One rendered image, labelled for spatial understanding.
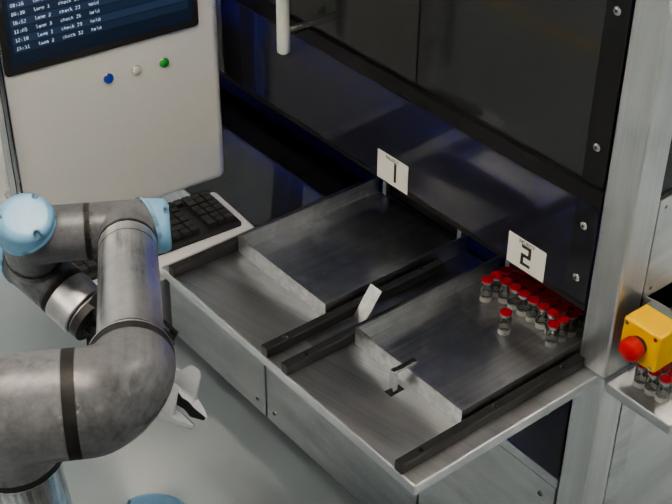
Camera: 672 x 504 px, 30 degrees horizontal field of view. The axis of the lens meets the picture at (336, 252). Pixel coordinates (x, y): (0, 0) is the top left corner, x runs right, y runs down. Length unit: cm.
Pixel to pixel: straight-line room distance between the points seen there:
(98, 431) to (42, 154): 125
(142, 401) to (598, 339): 97
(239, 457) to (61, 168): 101
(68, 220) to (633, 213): 82
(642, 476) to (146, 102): 119
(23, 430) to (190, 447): 195
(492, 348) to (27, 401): 104
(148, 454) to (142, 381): 191
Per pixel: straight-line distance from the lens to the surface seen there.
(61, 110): 244
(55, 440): 129
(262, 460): 317
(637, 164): 187
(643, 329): 198
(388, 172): 232
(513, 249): 213
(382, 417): 199
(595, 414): 216
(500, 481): 246
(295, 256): 232
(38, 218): 162
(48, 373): 129
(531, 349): 214
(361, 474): 287
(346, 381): 205
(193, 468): 316
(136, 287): 145
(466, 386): 205
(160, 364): 133
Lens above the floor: 224
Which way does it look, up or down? 36 degrees down
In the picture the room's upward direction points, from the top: 1 degrees clockwise
